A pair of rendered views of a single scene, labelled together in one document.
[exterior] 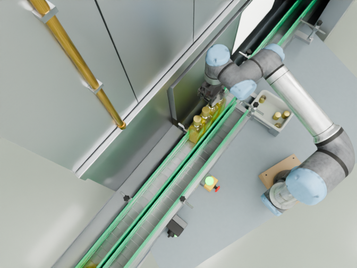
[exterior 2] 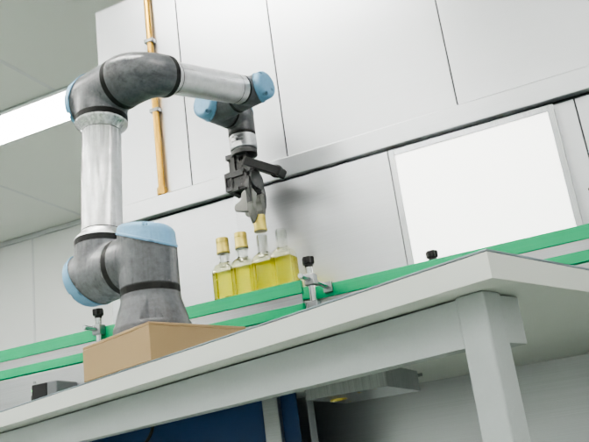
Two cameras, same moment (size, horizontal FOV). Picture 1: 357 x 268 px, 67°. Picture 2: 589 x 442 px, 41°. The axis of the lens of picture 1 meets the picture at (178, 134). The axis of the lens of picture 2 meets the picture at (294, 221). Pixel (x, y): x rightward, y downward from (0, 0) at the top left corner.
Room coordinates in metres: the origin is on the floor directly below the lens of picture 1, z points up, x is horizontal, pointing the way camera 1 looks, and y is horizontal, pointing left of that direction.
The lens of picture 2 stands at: (-0.16, -2.02, 0.53)
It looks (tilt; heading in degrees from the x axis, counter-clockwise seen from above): 18 degrees up; 67
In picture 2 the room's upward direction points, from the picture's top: 8 degrees counter-clockwise
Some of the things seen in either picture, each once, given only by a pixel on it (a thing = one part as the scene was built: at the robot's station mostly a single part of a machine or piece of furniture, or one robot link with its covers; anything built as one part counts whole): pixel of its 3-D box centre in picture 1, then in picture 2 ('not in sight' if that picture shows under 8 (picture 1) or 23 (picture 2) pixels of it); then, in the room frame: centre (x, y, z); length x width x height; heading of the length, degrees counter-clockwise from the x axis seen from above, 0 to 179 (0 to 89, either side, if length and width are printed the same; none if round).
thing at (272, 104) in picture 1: (269, 112); not in sight; (0.57, -0.55, 0.80); 0.22 x 0.17 x 0.09; 44
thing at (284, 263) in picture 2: (217, 107); (287, 288); (0.56, -0.22, 0.99); 0.06 x 0.06 x 0.21; 44
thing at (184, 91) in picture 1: (229, 39); (393, 214); (0.85, -0.31, 1.15); 0.90 x 0.03 x 0.34; 134
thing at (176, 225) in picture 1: (177, 225); (54, 400); (0.01, 0.07, 0.79); 0.08 x 0.08 x 0.08; 44
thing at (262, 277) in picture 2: (210, 115); (267, 293); (0.53, -0.17, 0.99); 0.06 x 0.06 x 0.21; 44
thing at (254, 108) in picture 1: (249, 106); (315, 284); (0.56, -0.39, 0.95); 0.17 x 0.03 x 0.12; 44
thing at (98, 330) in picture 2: (186, 203); (93, 333); (0.11, 0.00, 0.94); 0.07 x 0.04 x 0.13; 44
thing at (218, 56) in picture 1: (217, 62); (239, 118); (0.51, -0.16, 1.49); 0.09 x 0.08 x 0.11; 32
